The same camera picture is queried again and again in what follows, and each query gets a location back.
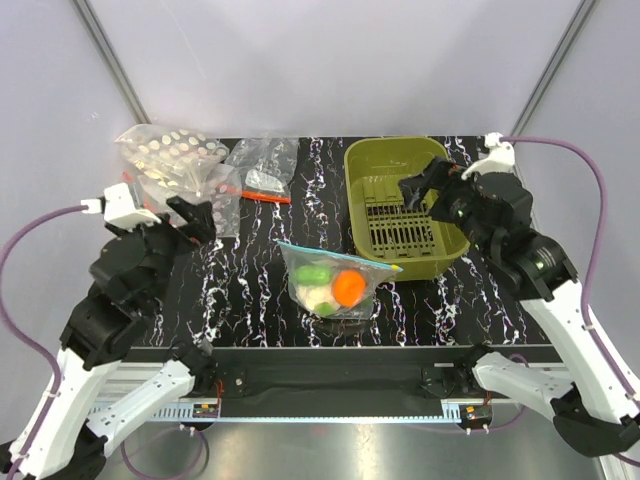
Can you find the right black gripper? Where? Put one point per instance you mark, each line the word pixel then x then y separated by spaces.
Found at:
pixel 413 189

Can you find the bag of white discs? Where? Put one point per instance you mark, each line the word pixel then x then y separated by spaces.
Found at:
pixel 175 157

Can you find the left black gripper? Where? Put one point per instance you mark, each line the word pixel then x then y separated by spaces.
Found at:
pixel 202 223

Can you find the clear blue-zipper bag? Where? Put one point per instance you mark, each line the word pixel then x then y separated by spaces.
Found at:
pixel 375 273

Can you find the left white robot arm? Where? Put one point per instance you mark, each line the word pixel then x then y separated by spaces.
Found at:
pixel 61 440

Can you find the olive green plastic bin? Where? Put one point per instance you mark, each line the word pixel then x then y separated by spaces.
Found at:
pixel 383 229

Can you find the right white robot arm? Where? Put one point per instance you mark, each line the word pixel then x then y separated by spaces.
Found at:
pixel 596 410

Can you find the clear orange-zipper bag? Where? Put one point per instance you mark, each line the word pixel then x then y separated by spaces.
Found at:
pixel 265 168

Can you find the green vegetable toy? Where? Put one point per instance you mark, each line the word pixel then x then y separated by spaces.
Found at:
pixel 312 275

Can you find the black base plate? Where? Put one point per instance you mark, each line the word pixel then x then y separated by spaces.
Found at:
pixel 320 383

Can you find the clear red-zipper bag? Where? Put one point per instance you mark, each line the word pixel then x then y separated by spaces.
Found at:
pixel 146 192

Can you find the orange carrot toy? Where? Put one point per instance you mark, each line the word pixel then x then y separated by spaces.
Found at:
pixel 348 288

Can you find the black marble pattern mat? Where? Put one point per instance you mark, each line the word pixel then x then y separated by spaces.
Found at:
pixel 234 292

